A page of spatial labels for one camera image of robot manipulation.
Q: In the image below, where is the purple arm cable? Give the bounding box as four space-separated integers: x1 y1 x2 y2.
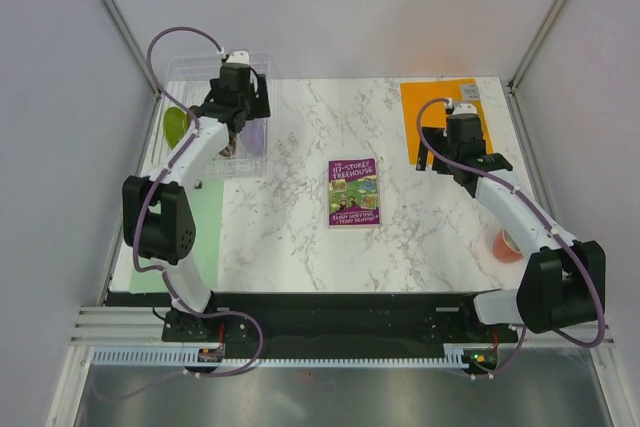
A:
417 97 609 381
131 26 265 379

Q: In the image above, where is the white barcode label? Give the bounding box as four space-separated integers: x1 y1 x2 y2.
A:
459 82 480 102

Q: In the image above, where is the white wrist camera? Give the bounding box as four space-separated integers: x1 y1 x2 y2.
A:
445 101 478 116
223 50 251 66

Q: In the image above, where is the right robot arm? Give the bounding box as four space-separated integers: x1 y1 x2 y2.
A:
416 113 607 348

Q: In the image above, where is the green plastic plate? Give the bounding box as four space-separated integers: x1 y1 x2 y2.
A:
162 106 190 149

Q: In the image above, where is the light green mat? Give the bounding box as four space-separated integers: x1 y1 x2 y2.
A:
128 180 226 294

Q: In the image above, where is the orange plastic folder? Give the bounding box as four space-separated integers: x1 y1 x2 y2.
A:
399 78 495 165

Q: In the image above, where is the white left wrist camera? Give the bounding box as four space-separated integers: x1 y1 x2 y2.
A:
223 50 251 66

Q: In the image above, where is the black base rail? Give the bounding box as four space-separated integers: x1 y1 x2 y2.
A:
102 289 521 361

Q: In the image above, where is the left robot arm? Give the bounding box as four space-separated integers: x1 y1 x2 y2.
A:
122 61 271 340

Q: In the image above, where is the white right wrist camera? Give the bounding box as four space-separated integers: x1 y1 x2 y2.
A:
445 101 478 116

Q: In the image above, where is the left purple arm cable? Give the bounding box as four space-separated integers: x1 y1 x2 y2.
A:
131 26 265 379

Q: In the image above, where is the orange paper cup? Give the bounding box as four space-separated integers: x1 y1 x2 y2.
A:
492 229 523 264

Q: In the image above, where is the yellow brown patterned plate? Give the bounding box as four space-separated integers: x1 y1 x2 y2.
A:
219 140 236 158

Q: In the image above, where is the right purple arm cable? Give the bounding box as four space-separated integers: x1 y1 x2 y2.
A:
417 97 609 381

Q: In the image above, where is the white slotted cable duct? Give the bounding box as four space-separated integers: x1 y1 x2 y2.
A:
92 346 225 367

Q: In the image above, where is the purple plastic plate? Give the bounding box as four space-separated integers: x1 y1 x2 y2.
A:
240 119 268 157

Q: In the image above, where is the purple treehouse book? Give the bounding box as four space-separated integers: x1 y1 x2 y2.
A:
328 157 381 228

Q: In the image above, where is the white wire dish rack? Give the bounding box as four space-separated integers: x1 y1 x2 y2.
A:
143 50 279 181

